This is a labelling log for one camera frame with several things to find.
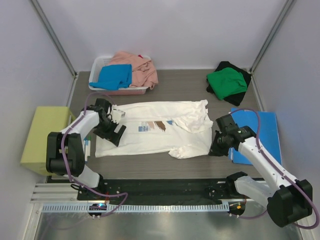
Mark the green t-shirt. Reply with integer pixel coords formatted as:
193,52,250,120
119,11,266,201
206,67,248,100

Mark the blue t-shirt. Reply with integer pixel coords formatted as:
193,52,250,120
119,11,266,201
89,64,132,91

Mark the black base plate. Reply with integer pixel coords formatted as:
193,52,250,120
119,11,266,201
76,178,256,201

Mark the white printed t-shirt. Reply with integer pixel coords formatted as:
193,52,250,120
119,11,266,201
95,99,213,159

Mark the blue folder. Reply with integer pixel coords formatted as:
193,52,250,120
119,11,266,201
228,110,282,165

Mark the yellow-green foam block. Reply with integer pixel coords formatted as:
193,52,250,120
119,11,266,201
20,106,76,176

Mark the right aluminium frame post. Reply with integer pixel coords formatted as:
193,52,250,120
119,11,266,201
250,0,297,73

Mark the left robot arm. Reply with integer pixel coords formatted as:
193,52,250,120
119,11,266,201
46,98,126,200

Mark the aluminium rail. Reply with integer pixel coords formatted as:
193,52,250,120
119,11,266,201
30,183,78,203

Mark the left aluminium frame post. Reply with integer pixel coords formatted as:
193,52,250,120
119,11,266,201
29,0,77,79

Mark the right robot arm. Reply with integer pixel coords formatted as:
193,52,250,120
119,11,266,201
208,114,317,227

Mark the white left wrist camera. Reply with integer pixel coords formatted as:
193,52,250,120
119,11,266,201
110,109,126,124

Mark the white plastic laundry basket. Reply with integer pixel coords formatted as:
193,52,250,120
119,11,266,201
88,56,148,96

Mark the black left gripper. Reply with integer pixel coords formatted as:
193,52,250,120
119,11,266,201
94,117,126,146

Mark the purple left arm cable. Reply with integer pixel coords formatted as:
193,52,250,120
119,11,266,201
60,92,129,218

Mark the pink t-shirt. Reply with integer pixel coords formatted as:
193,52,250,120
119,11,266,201
108,51,159,90

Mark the black t-shirt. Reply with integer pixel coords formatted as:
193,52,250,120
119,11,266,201
206,61,252,107

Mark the white slotted cable duct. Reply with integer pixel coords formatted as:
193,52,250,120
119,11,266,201
42,202,229,214

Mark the aluminium frame post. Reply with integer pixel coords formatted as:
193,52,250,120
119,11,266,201
250,0,297,73
29,0,77,79

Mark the white marker pen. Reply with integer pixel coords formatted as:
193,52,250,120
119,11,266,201
82,139,87,154
87,135,92,157
84,139,90,163

